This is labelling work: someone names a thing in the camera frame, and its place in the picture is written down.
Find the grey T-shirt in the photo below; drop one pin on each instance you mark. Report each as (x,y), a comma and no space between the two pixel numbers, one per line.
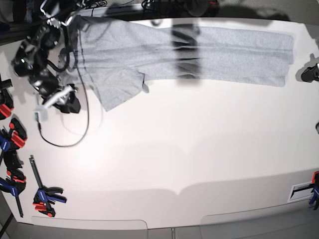
(117,57)

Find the dark object at right edge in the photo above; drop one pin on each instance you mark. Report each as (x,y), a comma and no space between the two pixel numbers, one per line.
(317,127)

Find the clamp at lower left edge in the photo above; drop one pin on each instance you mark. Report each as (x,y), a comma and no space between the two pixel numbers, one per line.
(15,182)

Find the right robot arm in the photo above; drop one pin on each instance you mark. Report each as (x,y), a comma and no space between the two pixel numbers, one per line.
(31,59)

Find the clamp at upper left edge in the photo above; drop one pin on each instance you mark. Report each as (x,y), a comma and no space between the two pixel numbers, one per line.
(6,101)

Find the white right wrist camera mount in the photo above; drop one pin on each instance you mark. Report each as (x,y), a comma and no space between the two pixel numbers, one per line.
(60,98)

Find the clamp at middle left edge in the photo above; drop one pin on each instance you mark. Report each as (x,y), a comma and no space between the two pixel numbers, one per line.
(12,140)

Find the bar clamp on table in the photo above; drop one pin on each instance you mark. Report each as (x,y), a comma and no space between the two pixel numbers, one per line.
(45,197)

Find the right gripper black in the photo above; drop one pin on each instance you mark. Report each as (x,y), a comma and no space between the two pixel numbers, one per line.
(71,104)

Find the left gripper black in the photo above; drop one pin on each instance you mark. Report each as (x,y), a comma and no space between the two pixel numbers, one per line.
(310,74)

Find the blue clamp at right edge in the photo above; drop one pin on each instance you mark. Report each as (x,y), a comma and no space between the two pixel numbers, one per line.
(315,198)

